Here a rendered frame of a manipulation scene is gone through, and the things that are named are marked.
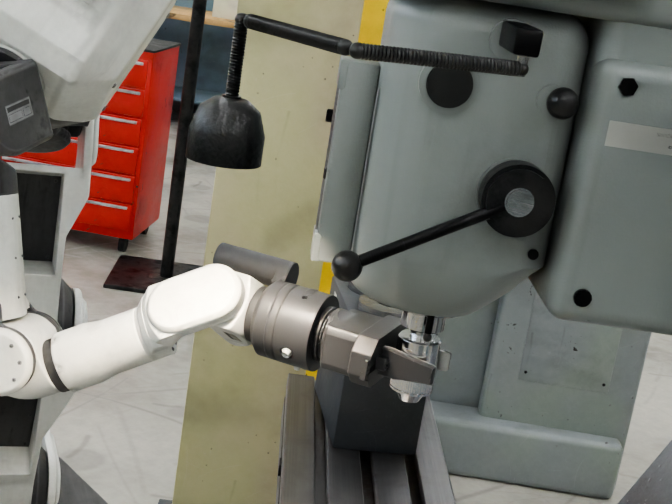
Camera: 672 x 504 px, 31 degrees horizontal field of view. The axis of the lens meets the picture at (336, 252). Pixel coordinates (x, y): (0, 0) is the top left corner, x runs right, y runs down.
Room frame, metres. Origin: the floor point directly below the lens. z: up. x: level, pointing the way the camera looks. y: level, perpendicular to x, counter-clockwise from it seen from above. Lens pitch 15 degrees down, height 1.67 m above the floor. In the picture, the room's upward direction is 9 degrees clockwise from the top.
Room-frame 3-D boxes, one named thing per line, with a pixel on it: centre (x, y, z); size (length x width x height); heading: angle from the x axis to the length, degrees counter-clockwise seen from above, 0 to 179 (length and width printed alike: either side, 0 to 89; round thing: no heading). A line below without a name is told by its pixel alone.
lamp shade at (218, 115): (1.12, 0.12, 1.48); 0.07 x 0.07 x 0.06
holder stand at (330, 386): (1.66, -0.08, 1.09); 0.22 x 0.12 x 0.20; 10
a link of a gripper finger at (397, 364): (1.20, -0.09, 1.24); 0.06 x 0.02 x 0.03; 70
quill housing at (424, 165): (1.23, -0.11, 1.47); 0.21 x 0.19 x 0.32; 3
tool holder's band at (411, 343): (1.23, -0.10, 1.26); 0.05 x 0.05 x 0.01
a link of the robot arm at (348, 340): (1.26, -0.02, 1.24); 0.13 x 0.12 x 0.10; 160
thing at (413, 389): (1.23, -0.10, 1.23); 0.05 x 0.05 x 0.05
